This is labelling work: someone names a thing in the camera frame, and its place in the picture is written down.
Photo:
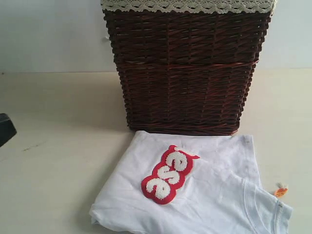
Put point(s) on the white t-shirt with red lettering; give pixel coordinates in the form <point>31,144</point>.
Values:
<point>174,184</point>

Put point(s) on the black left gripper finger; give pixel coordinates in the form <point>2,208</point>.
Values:
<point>7,129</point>

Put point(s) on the dark brown wicker basket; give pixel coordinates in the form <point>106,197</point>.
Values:
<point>185,73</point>

